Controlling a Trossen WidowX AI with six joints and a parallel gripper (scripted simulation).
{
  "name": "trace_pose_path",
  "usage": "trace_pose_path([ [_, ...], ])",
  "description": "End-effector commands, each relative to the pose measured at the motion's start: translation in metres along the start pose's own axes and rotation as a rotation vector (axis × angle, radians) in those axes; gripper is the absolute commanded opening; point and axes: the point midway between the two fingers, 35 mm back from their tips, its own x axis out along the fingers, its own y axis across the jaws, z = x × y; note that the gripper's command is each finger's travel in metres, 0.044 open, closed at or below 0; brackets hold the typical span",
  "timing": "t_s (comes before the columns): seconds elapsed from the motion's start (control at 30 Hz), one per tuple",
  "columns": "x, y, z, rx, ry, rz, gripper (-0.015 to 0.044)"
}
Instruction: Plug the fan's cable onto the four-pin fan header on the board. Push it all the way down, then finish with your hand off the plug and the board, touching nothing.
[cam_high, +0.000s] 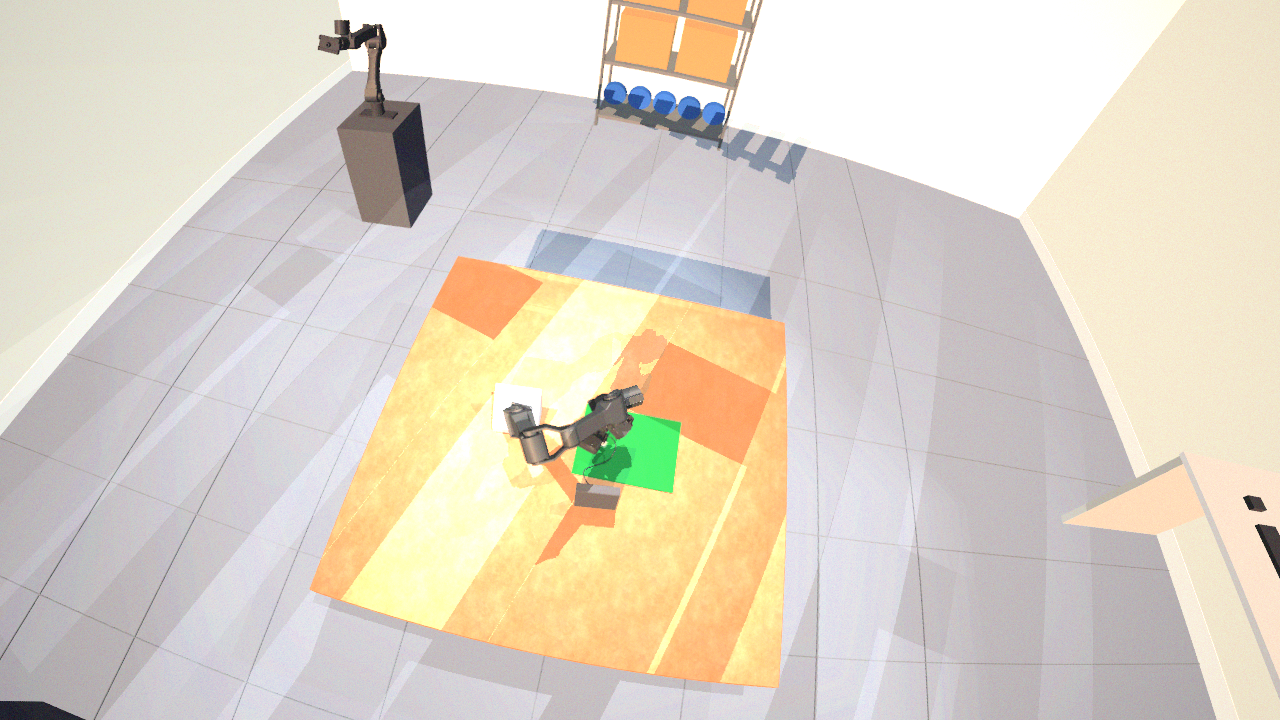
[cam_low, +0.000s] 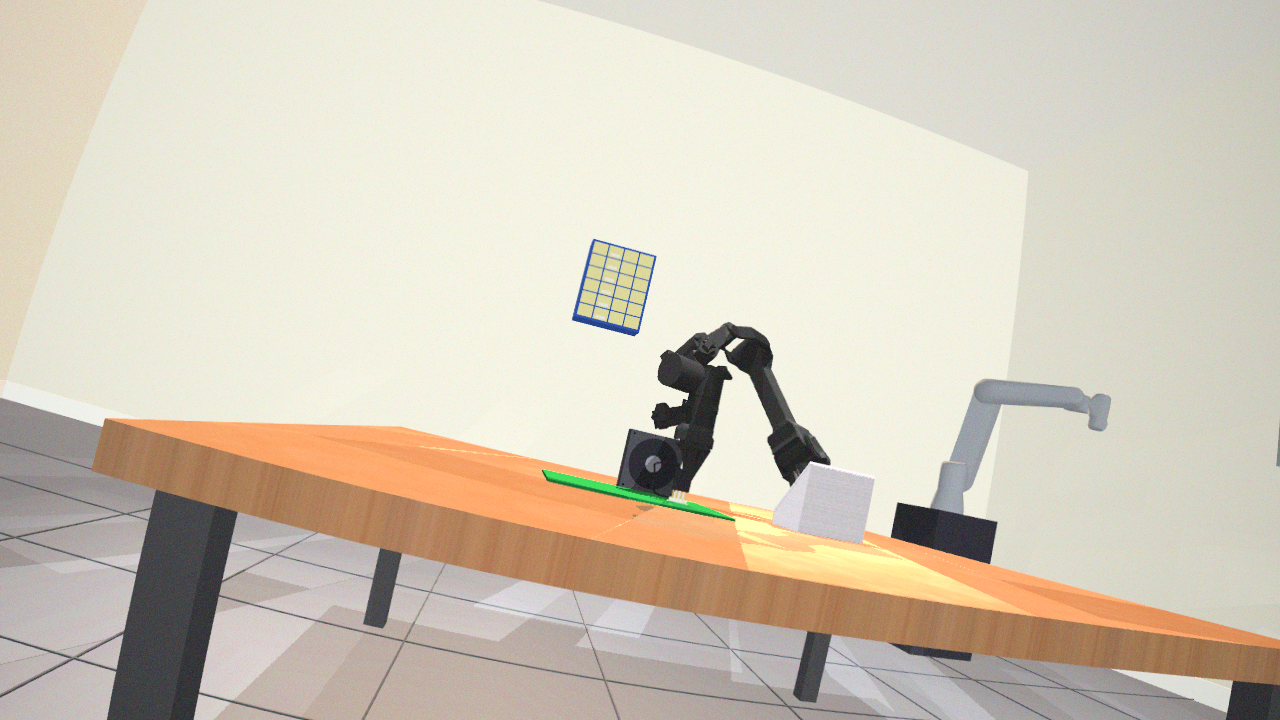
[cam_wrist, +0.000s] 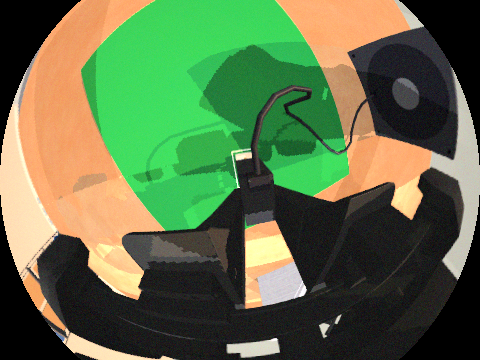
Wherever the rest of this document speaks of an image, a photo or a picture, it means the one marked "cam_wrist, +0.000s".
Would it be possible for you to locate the green circuit board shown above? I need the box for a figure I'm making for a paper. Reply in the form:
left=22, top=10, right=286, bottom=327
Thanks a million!
left=80, top=0, right=349, bottom=231

